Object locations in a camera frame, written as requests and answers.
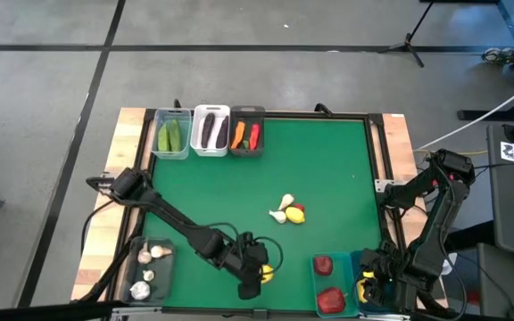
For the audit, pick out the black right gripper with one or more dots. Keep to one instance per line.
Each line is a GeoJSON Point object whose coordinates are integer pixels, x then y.
{"type": "Point", "coordinates": [388, 269]}

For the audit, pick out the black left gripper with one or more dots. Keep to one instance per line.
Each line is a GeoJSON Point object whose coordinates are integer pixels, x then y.
{"type": "Point", "coordinates": [248, 263]}

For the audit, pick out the yellow lemon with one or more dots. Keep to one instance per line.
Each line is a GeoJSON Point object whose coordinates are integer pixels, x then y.
{"type": "Point", "coordinates": [295, 215]}
{"type": "Point", "coordinates": [361, 290]}
{"type": "Point", "coordinates": [267, 274]}

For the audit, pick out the red yellow apple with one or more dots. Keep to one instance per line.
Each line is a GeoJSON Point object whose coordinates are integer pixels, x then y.
{"type": "Point", "coordinates": [331, 301]}

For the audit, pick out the dark red onion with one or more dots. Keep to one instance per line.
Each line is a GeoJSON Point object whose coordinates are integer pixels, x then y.
{"type": "Point", "coordinates": [323, 265]}

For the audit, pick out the small white garlic clove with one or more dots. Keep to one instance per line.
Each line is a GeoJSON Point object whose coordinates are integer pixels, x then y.
{"type": "Point", "coordinates": [148, 275]}

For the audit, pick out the large round white garlic bulb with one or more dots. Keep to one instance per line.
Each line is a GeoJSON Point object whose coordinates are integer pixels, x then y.
{"type": "Point", "coordinates": [140, 290]}

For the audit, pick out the small green pepper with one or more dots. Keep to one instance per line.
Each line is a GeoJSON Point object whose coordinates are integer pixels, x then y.
{"type": "Point", "coordinates": [246, 144]}

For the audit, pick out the long red pepper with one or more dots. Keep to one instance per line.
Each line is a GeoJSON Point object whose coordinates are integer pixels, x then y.
{"type": "Point", "coordinates": [254, 136]}

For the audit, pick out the orange pepper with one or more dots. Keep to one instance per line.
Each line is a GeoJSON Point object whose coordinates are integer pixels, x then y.
{"type": "Point", "coordinates": [238, 134]}

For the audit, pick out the purple eggplant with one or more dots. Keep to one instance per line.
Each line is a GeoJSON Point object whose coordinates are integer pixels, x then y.
{"type": "Point", "coordinates": [222, 131]}
{"type": "Point", "coordinates": [208, 129]}

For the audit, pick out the green cucumber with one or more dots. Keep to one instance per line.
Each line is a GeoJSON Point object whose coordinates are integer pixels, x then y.
{"type": "Point", "coordinates": [164, 137]}
{"type": "Point", "coordinates": [176, 134]}

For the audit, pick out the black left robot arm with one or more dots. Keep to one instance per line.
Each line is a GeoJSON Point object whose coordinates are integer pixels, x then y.
{"type": "Point", "coordinates": [172, 218]}

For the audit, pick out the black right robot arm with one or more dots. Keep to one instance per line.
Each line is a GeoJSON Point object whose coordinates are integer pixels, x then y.
{"type": "Point", "coordinates": [440, 223]}

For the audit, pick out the blue plastic basket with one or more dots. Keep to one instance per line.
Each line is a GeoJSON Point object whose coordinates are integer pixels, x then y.
{"type": "Point", "coordinates": [358, 267]}

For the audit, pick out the teal plastic basket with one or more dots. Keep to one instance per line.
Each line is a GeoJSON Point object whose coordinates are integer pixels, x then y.
{"type": "Point", "coordinates": [342, 281]}

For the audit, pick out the white cup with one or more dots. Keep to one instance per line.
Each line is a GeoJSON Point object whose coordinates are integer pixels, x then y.
{"type": "Point", "coordinates": [450, 264]}

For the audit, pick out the smoky clear plastic bin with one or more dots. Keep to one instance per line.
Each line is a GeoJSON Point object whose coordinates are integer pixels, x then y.
{"type": "Point", "coordinates": [165, 285]}

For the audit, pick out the small red object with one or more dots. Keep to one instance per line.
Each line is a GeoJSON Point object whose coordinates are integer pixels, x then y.
{"type": "Point", "coordinates": [474, 298]}

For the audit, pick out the white plastic basket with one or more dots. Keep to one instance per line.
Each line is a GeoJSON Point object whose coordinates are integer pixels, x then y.
{"type": "Point", "coordinates": [196, 134]}

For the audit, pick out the dark grey plastic basket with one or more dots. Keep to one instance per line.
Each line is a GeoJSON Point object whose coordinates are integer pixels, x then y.
{"type": "Point", "coordinates": [246, 113]}

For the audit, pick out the clear plastic basket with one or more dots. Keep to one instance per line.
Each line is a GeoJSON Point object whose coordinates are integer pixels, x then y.
{"type": "Point", "coordinates": [186, 117]}

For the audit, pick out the black desk base bar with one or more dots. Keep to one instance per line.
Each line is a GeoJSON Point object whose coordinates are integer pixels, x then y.
{"type": "Point", "coordinates": [462, 114]}

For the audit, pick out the black tripod stand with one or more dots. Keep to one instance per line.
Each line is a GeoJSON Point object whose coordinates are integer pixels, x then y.
{"type": "Point", "coordinates": [408, 42]}

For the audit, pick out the person's shoe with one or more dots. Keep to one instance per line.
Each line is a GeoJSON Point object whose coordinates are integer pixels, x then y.
{"type": "Point", "coordinates": [498, 55]}

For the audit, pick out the black frame clamp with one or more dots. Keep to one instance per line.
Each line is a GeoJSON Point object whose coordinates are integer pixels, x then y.
{"type": "Point", "coordinates": [177, 104]}
{"type": "Point", "coordinates": [324, 108]}

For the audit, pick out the blue metal frame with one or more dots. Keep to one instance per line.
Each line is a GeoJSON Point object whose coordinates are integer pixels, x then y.
{"type": "Point", "coordinates": [511, 18]}

